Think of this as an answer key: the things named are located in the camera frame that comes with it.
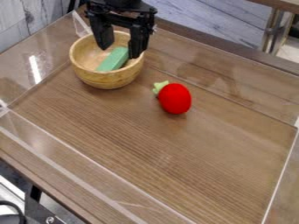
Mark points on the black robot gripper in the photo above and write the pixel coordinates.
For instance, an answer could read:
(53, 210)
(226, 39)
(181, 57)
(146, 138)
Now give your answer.
(132, 14)

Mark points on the green rectangular stick block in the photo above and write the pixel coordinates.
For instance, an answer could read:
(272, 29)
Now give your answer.
(113, 60)

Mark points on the light wooden bowl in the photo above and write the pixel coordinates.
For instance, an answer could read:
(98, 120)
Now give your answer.
(85, 53)

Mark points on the red plush strawberry toy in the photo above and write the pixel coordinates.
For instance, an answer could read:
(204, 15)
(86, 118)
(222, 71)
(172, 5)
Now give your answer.
(174, 97)

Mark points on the metal table leg background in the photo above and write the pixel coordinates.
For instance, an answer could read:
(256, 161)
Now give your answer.
(277, 30)

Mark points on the clear acrylic tray wall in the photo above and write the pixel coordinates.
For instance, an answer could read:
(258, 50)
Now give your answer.
(122, 162)

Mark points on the black table frame leg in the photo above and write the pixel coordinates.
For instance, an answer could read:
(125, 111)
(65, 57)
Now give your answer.
(35, 211)

